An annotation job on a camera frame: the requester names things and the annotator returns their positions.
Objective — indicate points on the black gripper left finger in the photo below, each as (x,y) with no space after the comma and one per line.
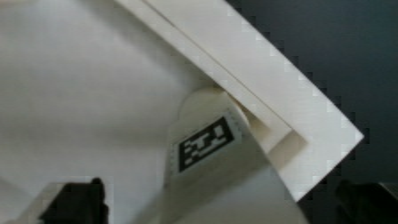
(69,204)

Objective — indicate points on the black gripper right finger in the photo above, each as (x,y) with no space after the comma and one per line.
(368,200)

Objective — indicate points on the white leg with tag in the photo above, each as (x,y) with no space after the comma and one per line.
(222,186)

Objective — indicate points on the white square tabletop part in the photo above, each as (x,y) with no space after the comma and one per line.
(94,80)

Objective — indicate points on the white U-shaped fence wall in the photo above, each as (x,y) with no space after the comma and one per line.
(325,135)

